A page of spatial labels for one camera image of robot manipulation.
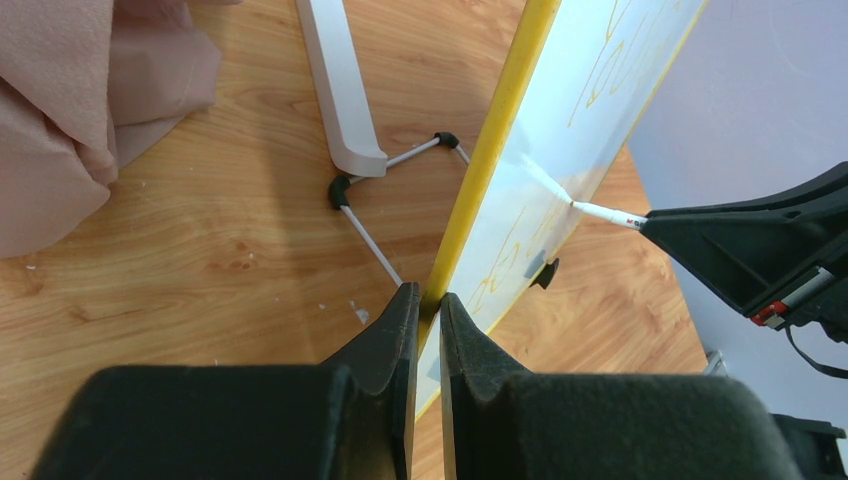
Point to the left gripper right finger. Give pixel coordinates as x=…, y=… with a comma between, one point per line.
x=504, y=421

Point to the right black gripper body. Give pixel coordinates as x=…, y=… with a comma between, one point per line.
x=821, y=300

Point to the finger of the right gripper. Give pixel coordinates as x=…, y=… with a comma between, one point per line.
x=823, y=197
x=751, y=259

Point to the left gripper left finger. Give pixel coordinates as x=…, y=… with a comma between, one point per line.
x=348, y=417

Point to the white marker pen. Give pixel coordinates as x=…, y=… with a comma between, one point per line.
x=613, y=216

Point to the yellow framed whiteboard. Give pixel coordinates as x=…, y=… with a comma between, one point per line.
x=560, y=290

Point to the white clothes rack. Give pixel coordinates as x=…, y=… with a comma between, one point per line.
x=341, y=94

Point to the pink cloth garment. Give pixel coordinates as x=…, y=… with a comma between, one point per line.
x=86, y=88

